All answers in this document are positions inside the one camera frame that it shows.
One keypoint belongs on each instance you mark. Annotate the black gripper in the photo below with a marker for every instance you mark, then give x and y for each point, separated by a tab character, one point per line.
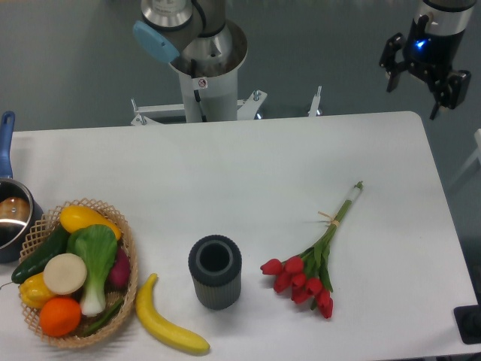
435	35

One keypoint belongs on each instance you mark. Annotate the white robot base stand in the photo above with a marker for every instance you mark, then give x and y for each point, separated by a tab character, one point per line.
205	99

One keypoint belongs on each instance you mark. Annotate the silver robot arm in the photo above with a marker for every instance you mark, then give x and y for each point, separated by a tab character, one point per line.
206	50

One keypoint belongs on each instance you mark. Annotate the red tulip bouquet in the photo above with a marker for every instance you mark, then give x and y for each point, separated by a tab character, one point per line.
306	274

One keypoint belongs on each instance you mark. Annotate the black device at edge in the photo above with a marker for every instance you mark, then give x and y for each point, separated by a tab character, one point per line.
468	322

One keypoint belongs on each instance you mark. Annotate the grey ribbed vase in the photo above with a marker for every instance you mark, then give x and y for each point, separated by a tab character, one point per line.
215	265

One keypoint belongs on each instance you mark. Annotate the yellow banana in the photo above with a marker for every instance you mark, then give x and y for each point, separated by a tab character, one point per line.
162	329

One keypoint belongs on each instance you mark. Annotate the purple sweet potato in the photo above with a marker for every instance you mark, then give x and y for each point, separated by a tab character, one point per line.
120	273

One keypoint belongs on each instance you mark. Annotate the green bok choy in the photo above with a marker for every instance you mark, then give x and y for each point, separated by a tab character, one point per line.
96	245

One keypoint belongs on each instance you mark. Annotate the yellow squash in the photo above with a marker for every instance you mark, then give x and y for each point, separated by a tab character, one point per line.
76	217

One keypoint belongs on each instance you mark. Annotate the green bean pod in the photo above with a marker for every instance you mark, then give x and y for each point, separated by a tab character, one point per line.
104	319

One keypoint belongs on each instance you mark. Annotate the green cucumber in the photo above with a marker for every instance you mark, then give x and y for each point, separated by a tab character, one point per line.
54	245

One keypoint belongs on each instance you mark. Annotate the woven wicker basket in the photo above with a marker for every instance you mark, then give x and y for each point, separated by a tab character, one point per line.
39	233

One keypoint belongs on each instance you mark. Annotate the beige round slice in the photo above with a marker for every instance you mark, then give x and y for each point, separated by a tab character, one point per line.
64	274

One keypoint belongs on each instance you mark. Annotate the blue saucepan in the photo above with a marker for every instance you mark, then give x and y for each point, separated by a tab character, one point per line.
19	210

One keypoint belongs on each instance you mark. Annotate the orange fruit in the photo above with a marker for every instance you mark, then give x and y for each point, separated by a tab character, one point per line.
60	316

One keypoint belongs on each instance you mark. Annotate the yellow bell pepper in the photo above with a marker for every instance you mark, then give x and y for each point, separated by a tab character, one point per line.
34	292

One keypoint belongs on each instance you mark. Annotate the white frame at right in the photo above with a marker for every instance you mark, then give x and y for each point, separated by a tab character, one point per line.
469	167

